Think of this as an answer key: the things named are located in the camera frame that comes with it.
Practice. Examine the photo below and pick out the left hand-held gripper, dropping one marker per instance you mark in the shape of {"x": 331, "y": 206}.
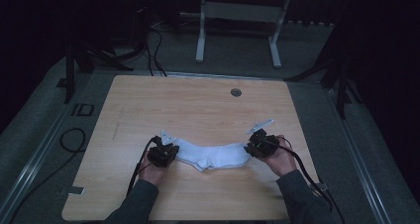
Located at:
{"x": 163, "y": 153}

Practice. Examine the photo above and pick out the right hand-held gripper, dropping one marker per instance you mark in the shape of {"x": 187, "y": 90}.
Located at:
{"x": 262, "y": 144}

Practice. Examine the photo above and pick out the white sock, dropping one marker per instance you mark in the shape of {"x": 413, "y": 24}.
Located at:
{"x": 211, "y": 153}
{"x": 206, "y": 168}

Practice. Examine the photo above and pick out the person's left hand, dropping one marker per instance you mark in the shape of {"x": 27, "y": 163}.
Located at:
{"x": 152, "y": 173}

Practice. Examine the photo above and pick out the person's right hand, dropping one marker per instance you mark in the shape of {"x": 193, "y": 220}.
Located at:
{"x": 280, "y": 161}

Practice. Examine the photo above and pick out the black metal stand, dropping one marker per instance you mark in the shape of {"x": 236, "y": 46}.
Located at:
{"x": 340, "y": 75}
{"x": 85, "y": 60}

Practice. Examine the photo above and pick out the white metal desk frame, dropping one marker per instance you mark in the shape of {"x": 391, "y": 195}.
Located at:
{"x": 242, "y": 12}

